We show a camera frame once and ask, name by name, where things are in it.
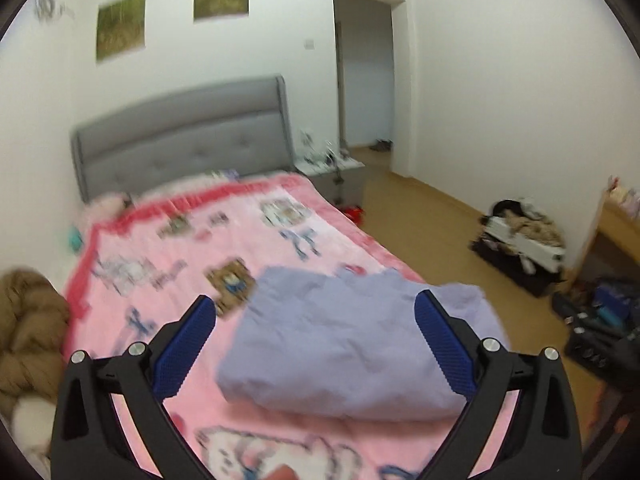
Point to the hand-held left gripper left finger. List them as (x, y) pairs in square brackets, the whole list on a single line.
[(186, 350)]

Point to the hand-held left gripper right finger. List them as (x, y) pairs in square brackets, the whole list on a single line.
[(446, 345)]

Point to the lavender padded jacket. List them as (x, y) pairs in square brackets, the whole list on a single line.
[(340, 345)]

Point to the open suitcase with clothes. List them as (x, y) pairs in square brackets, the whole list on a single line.
[(520, 240)]

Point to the pink printed blanket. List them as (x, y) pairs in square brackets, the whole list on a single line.
[(175, 260)]

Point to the black open tool bag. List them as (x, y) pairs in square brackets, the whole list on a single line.
[(600, 325)]

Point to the teal small item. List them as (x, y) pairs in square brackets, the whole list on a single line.
[(75, 239)]

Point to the brown puffer jacket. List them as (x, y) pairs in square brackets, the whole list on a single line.
[(30, 330)]

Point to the red small item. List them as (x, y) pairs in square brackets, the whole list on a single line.
[(355, 213)]

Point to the pale pink pillow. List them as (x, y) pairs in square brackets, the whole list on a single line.
[(102, 210)]

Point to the grey nightstand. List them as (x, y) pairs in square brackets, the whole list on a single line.
[(340, 180)]

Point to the wooden desk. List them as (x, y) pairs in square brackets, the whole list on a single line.
[(615, 240)]

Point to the grey upholstered bed headboard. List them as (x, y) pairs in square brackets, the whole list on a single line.
[(190, 145)]

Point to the dark shoes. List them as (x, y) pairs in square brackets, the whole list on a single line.
[(381, 145)]

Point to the cluster of small bottles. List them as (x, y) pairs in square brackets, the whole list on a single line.
[(322, 152)]

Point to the pale pink soft toy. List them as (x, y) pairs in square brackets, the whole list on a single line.
[(622, 195)]

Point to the white light switch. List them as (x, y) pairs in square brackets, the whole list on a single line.
[(310, 44)]

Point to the grey wall decoration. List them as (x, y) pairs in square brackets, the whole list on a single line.
[(50, 5)]

